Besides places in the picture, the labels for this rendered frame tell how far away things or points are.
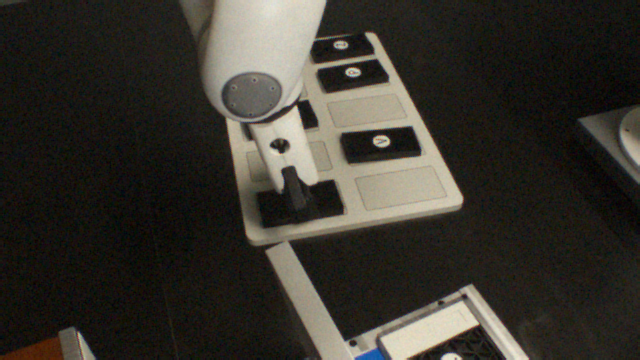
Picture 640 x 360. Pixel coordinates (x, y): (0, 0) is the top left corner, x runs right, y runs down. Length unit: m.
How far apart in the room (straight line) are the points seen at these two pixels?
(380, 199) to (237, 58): 0.36
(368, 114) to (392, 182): 0.14
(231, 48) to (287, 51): 0.04
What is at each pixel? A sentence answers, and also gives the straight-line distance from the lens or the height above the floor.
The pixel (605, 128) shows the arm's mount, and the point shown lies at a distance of 0.89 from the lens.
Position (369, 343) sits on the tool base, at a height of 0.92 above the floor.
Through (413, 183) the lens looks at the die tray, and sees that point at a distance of 0.76.
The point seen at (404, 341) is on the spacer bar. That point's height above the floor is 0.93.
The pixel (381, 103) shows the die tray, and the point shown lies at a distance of 0.88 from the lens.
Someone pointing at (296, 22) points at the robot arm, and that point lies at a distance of 0.43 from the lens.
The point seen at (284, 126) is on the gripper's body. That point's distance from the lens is 0.57.
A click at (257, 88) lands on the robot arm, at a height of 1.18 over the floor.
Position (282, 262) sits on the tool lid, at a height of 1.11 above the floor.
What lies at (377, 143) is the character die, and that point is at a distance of 0.79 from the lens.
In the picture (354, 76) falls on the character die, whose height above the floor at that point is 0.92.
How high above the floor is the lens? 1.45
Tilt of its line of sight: 45 degrees down
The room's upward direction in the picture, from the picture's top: straight up
